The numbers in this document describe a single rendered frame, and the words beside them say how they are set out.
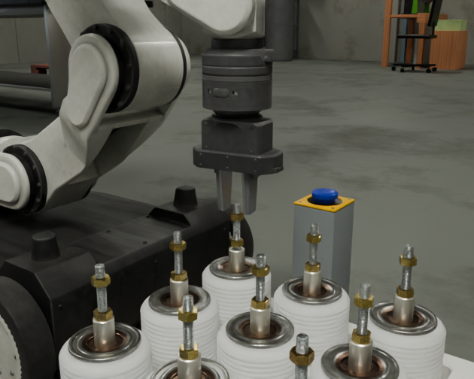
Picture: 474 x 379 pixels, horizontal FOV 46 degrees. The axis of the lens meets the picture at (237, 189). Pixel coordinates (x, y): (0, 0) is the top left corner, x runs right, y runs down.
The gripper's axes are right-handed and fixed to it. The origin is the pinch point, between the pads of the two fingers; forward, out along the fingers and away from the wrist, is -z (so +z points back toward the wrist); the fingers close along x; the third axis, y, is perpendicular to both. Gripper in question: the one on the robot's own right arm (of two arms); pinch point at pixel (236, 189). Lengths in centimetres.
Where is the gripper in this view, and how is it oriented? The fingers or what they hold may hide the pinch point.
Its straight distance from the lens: 74.8
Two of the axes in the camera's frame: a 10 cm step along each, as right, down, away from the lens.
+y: 4.5, -2.5, 8.6
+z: 0.0, -9.6, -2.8
